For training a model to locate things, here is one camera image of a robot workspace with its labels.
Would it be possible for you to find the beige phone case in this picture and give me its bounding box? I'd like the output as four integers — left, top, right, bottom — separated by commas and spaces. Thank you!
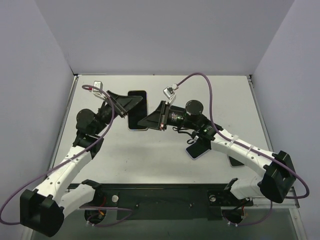
127, 89, 149, 132

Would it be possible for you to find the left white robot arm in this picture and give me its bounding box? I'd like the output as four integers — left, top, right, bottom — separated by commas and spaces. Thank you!
20, 90, 144, 237

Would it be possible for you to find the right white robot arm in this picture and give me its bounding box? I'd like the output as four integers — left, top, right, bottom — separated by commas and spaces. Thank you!
138, 100, 296, 205

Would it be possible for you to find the phone in lavender case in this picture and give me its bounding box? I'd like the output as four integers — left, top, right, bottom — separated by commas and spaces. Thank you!
186, 139, 212, 160

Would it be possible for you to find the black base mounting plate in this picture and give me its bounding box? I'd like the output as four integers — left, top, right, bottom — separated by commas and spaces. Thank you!
83, 181, 253, 224

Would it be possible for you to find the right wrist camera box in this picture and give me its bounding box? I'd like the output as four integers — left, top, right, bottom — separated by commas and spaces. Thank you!
163, 84, 179, 105

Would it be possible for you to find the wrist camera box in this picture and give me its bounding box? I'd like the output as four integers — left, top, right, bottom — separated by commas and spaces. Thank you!
163, 84, 179, 105
91, 81, 105, 100

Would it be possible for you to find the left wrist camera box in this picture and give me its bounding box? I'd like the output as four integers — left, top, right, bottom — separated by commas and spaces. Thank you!
91, 81, 105, 100

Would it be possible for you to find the aluminium frame rail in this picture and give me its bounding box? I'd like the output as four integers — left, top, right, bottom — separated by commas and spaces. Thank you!
29, 74, 81, 240

